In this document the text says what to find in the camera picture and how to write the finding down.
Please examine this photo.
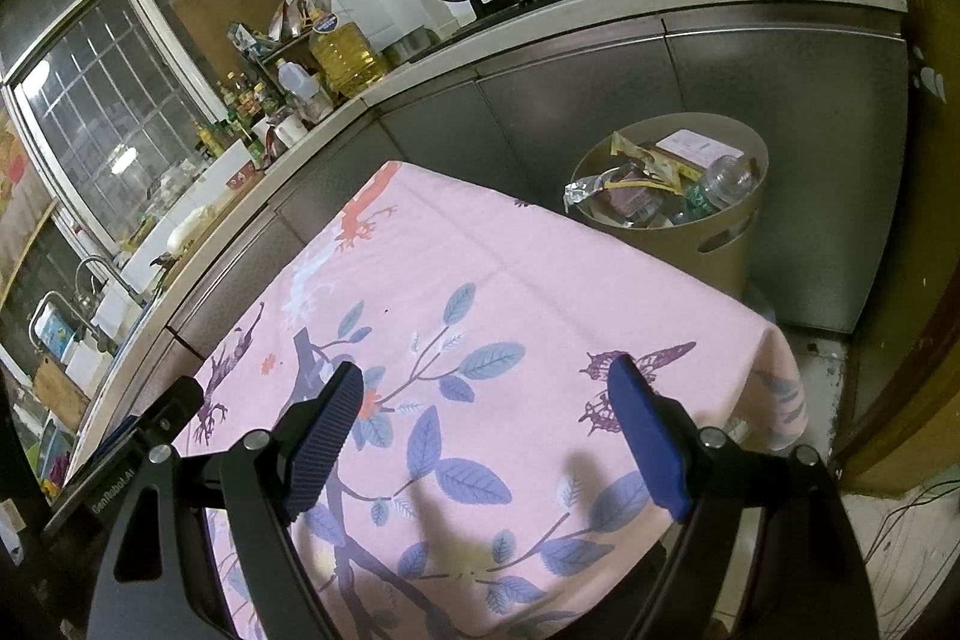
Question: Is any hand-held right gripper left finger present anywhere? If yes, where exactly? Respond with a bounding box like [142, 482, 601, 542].
[90, 361, 366, 640]

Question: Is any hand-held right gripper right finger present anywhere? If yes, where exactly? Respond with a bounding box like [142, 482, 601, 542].
[607, 355, 878, 640]

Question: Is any beige round trash bin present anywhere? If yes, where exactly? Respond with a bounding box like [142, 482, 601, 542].
[562, 113, 770, 304]

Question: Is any pink foil wrapper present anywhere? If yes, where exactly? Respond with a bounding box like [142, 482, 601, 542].
[600, 179, 661, 221]

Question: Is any silver foil wrapper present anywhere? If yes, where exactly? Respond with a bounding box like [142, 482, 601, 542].
[564, 171, 623, 210]

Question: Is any clear plastic bottle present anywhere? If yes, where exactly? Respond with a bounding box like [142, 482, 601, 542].
[679, 154, 755, 225]

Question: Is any small wooden cutting board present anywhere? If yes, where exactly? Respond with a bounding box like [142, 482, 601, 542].
[34, 359, 91, 431]

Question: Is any white jug with blue label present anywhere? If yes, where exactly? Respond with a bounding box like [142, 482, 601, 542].
[34, 302, 80, 348]

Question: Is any square steel faucet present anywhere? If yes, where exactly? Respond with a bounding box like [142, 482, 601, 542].
[28, 291, 113, 356]

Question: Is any curved steel faucet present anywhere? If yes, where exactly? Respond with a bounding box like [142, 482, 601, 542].
[75, 256, 140, 311]

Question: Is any pink floral tablecloth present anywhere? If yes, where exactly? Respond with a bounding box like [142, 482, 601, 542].
[169, 160, 807, 640]

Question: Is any white radish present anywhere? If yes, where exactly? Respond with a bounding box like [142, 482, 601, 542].
[166, 205, 218, 255]

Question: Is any row of condiment bottles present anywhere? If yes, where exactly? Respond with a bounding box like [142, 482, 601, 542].
[191, 70, 282, 161]

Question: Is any white plastic jug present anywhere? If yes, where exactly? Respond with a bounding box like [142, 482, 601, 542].
[276, 59, 320, 109]

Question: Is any grey kitchen counter cabinet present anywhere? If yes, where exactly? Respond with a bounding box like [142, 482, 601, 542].
[64, 0, 912, 483]

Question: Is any barred kitchen window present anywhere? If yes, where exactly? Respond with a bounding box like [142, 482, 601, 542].
[4, 0, 226, 251]

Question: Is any large cooking oil bottle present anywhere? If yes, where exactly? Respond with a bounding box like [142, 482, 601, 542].
[309, 10, 387, 101]

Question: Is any small steel bowl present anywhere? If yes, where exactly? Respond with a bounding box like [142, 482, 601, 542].
[382, 29, 440, 67]

